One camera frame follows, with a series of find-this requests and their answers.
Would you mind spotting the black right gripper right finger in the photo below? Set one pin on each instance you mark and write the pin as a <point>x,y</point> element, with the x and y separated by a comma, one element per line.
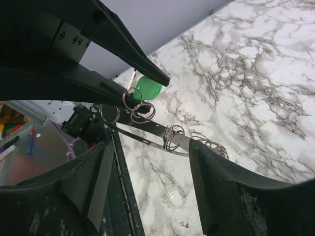
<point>234,201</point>

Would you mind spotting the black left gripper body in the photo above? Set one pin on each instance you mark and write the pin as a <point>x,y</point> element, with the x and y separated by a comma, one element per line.
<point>30,36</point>

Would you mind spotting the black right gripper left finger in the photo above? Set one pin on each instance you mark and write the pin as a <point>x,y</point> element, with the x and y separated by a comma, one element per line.
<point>65,201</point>

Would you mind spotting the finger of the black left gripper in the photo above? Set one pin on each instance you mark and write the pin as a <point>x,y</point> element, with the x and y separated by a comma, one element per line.
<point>104,27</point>
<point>76,84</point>

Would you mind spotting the markers beside table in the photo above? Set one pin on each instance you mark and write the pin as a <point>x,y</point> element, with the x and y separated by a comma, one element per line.
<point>8,146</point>

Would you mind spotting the blue handled screwdriver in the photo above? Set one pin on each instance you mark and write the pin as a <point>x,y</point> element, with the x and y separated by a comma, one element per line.
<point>30,143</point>

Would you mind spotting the black mounting rail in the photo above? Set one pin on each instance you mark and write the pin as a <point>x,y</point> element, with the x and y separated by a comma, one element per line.
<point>121,215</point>

